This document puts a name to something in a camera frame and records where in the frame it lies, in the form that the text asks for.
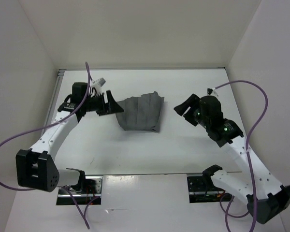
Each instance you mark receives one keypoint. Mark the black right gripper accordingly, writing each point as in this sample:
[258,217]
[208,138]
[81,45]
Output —
[193,100]

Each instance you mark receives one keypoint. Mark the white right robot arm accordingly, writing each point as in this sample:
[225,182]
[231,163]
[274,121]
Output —
[265,197]

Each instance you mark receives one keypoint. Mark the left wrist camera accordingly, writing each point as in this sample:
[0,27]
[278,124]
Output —
[96,86]

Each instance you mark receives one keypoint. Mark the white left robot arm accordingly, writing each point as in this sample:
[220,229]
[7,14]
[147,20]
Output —
[35,167]

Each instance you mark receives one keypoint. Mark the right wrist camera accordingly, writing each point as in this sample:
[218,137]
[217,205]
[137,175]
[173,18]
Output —
[212,91]

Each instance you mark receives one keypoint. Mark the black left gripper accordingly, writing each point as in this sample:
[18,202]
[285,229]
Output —
[111,107]

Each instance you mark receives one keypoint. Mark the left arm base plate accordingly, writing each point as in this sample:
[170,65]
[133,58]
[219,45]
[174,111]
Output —
[90,193]

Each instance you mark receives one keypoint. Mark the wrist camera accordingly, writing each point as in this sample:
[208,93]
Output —
[212,91]
[96,86]

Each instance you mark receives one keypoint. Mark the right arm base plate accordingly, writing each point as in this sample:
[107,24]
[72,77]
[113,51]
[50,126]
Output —
[200,192]

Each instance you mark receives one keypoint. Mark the grey pleated skirt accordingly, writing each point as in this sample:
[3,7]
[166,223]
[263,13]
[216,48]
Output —
[142,113]

